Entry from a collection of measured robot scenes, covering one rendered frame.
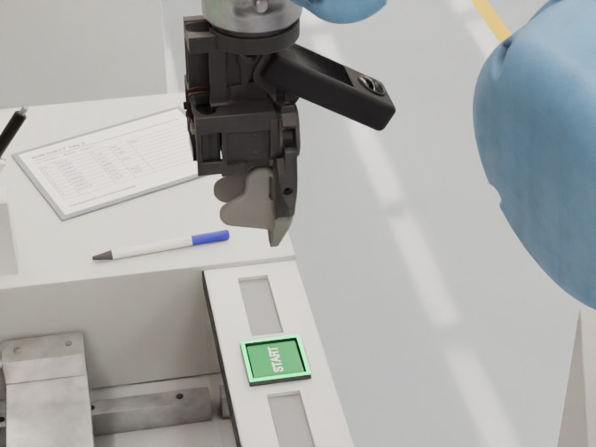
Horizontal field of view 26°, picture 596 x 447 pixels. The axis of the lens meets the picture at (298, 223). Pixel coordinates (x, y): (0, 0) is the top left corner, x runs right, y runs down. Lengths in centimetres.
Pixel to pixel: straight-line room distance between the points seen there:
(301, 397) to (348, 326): 157
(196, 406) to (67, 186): 28
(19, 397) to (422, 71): 250
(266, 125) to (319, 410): 28
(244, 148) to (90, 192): 42
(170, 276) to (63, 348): 13
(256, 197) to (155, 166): 41
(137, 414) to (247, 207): 34
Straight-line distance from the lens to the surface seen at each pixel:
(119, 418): 131
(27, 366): 129
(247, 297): 126
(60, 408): 127
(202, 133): 98
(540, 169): 50
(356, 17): 83
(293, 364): 117
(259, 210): 105
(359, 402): 254
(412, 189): 313
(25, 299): 129
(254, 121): 98
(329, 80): 99
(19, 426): 126
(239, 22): 94
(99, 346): 134
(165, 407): 131
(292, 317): 123
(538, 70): 47
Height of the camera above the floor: 174
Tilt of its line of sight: 35 degrees down
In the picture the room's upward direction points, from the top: straight up
